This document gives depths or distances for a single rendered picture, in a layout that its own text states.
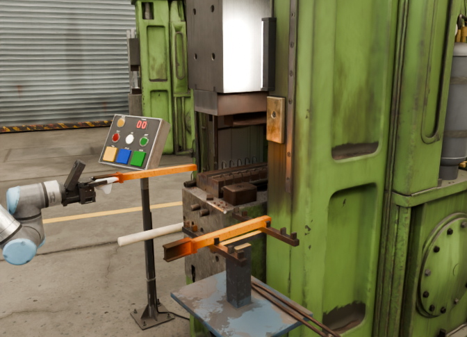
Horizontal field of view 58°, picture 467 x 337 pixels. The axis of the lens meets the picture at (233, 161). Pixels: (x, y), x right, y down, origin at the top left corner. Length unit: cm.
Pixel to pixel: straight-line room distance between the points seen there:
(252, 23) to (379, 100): 59
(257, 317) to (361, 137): 83
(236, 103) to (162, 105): 487
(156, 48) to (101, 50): 315
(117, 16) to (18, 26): 191
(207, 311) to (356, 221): 78
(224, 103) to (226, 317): 83
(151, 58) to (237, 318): 548
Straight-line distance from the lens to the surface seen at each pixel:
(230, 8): 171
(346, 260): 193
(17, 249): 149
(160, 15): 656
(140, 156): 217
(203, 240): 128
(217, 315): 143
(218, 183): 180
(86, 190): 164
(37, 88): 957
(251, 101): 182
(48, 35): 955
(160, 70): 658
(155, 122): 220
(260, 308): 147
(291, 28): 158
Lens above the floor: 151
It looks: 14 degrees down
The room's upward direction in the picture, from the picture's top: straight up
